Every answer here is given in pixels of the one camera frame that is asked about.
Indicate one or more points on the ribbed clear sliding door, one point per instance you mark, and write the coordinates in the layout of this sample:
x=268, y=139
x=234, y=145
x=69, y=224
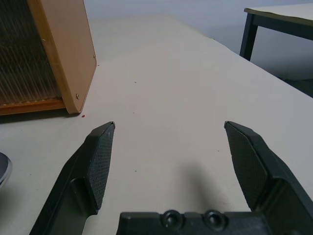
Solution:
x=22, y=61

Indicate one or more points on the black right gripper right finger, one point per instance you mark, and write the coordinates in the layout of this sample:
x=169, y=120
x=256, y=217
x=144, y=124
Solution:
x=269, y=176

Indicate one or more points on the beige side table dark frame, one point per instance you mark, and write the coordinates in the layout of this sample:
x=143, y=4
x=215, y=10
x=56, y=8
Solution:
x=281, y=14

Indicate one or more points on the silver metal bowl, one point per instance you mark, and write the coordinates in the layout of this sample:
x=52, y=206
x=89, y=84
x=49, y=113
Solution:
x=5, y=169

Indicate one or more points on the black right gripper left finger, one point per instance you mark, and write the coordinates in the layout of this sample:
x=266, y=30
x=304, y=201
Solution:
x=80, y=176

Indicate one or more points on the wooden cabinet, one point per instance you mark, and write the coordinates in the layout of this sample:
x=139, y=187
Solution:
x=73, y=49

